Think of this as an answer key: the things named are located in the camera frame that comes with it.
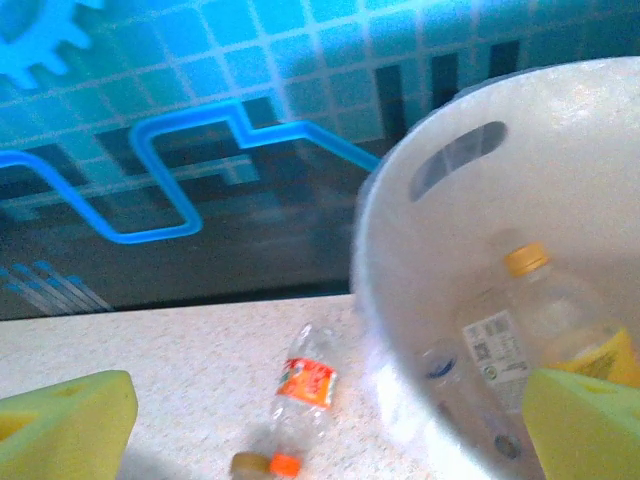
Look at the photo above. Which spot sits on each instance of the square clear white label bottle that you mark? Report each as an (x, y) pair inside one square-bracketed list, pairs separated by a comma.
[(495, 345)]

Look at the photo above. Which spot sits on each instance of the yellow label yellow cap bottle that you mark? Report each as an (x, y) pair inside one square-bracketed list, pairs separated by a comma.
[(525, 260)]

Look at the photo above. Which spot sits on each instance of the white round plastic bin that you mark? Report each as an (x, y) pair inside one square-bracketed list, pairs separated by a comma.
[(550, 175)]

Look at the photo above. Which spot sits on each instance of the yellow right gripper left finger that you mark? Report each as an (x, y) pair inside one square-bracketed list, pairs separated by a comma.
[(65, 435)]

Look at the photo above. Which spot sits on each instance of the orange label tan cap bottle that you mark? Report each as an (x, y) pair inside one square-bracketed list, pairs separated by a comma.
[(247, 462)]

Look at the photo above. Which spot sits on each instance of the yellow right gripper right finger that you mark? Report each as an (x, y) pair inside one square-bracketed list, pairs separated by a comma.
[(585, 430)]

